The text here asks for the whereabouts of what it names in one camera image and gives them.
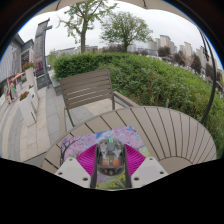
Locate white planter box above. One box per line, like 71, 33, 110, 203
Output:
18, 90, 38, 128

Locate grey sign pylon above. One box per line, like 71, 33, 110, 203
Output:
33, 18, 54, 90

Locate far apartment buildings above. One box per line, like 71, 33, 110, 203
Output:
146, 34, 223, 78

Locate slim sparse tree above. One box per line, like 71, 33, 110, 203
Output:
58, 0, 118, 54

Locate brown slatted chair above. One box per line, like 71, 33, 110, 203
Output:
59, 69, 139, 134

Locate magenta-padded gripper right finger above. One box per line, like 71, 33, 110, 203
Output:
120, 143, 169, 190

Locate grey shop building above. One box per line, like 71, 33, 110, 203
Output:
0, 33, 35, 84

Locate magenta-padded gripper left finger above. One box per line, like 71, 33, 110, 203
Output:
54, 143, 101, 190

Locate green hedge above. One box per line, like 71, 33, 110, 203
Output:
51, 51, 224, 159

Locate transparent grey computer mouse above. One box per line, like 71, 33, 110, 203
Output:
95, 137, 127, 177

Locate beige parasol canopy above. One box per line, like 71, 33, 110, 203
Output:
39, 0, 198, 24

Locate round crowned tree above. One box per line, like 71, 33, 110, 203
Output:
99, 10, 154, 53

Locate tall white flower planter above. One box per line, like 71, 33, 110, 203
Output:
22, 62, 37, 89

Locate dark curved parasol pole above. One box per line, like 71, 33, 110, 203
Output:
196, 26, 217, 125

